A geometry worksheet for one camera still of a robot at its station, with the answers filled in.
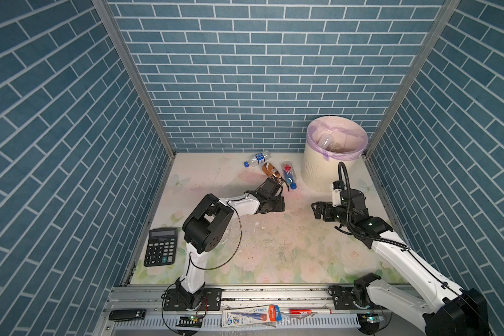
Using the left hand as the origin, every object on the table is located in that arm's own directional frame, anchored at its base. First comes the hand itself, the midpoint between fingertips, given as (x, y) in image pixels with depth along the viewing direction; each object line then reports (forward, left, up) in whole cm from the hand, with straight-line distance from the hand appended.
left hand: (281, 205), depth 97 cm
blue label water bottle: (+27, +11, +3) cm, 30 cm away
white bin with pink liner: (+8, -16, +18) cm, 25 cm away
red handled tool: (-42, -6, 0) cm, 42 cm away
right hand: (-7, -14, +14) cm, 21 cm away
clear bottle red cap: (+26, -22, +17) cm, 38 cm away
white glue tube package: (-42, +14, 0) cm, 45 cm away
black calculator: (-19, +51, -1) cm, 54 cm away
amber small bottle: (+18, +4, +4) cm, 19 cm away
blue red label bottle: (+16, -6, +3) cm, 17 cm away
